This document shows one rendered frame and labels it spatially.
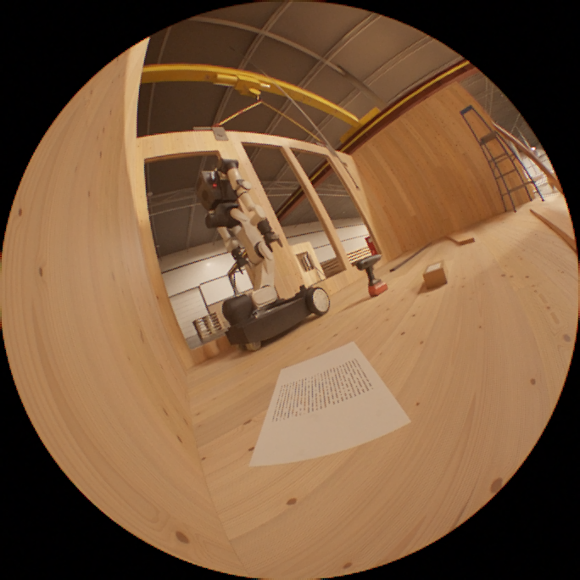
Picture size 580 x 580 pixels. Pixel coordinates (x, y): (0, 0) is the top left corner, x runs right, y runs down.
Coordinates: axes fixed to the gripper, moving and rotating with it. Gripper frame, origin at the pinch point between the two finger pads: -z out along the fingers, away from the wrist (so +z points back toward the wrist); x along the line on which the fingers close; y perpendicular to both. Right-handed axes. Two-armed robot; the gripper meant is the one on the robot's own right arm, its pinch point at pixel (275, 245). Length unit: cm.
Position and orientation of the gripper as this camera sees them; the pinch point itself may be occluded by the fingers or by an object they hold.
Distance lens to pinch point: 131.0
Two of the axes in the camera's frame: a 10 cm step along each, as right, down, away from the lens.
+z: -5.2, -8.4, -1.4
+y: -6.3, 2.7, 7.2
